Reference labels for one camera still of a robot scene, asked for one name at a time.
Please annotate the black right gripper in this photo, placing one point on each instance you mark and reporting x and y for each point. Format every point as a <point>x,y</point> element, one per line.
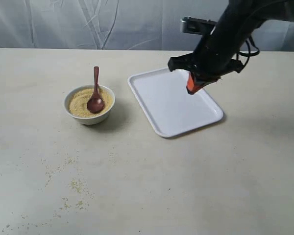
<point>201,73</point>

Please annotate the dark red wooden spoon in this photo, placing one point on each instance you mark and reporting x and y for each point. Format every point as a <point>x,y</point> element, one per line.
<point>95,104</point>

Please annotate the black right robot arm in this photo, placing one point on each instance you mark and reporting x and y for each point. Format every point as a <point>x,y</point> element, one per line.
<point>224,41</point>

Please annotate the beige grainy powder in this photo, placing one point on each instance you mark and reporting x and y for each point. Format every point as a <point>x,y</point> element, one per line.
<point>78,103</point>

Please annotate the white rectangular plastic tray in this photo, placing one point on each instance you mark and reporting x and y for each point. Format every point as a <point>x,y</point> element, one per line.
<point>167,105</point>

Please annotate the white ceramic bowl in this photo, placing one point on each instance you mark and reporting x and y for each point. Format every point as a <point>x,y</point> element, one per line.
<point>90,120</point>

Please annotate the white backdrop curtain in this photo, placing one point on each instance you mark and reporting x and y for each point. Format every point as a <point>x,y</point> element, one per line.
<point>102,24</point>

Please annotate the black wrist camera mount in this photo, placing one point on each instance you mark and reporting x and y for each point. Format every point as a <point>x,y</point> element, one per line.
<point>196,26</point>

